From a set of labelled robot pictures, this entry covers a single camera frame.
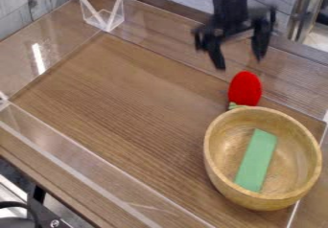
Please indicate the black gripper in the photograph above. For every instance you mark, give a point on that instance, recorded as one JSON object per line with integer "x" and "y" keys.
{"x": 232, "y": 19}

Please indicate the green rectangular block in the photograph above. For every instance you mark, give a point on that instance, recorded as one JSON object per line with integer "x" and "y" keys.
{"x": 256, "y": 161}

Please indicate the red plush strawberry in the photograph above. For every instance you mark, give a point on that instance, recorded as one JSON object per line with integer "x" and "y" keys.
{"x": 246, "y": 90}

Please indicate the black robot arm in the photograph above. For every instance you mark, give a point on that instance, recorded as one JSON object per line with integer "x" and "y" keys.
{"x": 232, "y": 19}

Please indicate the clear acrylic tray wall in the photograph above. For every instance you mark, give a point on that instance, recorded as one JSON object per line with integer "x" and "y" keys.
{"x": 109, "y": 196}

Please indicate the metal stand in background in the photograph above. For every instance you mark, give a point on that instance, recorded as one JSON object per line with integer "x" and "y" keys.
{"x": 302, "y": 19}

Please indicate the wooden bowl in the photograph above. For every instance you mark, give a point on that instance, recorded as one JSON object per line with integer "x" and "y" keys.
{"x": 295, "y": 166}

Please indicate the black table leg clamp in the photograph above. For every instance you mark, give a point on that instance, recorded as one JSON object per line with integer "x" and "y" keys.
{"x": 23, "y": 211}

